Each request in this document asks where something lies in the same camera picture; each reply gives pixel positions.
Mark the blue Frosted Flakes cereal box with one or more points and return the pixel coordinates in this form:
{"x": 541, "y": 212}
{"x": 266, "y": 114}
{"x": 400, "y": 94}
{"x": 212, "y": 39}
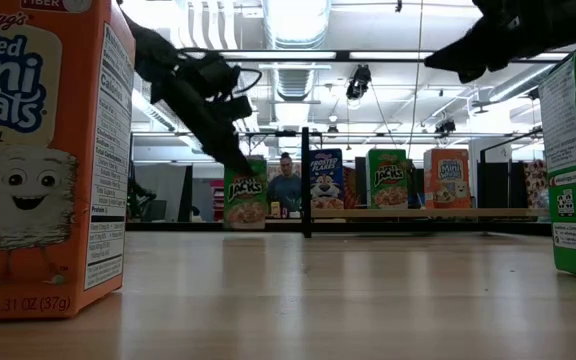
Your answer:
{"x": 326, "y": 180}

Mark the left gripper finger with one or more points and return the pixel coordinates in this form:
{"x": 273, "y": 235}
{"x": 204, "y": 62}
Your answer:
{"x": 223, "y": 140}

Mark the black shelf divider post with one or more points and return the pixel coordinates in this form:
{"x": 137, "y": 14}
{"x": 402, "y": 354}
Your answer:
{"x": 306, "y": 220}

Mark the person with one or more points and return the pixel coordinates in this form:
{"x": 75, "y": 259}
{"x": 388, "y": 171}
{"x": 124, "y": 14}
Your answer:
{"x": 284, "y": 192}

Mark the grey partition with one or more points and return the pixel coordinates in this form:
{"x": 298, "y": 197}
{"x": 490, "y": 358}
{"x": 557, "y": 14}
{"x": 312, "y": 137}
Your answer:
{"x": 163, "y": 192}

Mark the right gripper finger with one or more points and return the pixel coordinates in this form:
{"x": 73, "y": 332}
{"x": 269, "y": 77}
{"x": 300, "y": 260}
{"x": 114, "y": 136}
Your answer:
{"x": 472, "y": 75}
{"x": 478, "y": 52}

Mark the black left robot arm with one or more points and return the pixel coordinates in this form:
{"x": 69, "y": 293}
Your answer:
{"x": 155, "y": 60}

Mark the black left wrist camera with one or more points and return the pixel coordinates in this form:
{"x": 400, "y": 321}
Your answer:
{"x": 236, "y": 109}

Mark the red storage rack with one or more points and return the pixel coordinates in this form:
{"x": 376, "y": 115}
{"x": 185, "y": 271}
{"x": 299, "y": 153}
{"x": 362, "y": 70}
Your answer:
{"x": 217, "y": 200}

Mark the black aluminium table frame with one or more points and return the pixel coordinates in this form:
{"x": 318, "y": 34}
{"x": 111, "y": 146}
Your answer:
{"x": 418, "y": 228}

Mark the black ceiling spotlight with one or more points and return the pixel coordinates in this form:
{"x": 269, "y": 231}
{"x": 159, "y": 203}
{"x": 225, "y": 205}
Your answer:
{"x": 445, "y": 126}
{"x": 358, "y": 82}

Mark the cereal patterned panel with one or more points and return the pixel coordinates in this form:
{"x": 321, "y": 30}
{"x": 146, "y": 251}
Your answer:
{"x": 535, "y": 182}

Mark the orange Mini Wheats cereal box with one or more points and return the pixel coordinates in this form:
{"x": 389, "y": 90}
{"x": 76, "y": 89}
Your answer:
{"x": 43, "y": 200}
{"x": 447, "y": 180}

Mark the silver ventilation duct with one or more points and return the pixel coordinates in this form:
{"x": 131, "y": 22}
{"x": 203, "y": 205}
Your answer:
{"x": 295, "y": 20}

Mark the black partition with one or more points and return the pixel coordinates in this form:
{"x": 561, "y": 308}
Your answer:
{"x": 495, "y": 185}

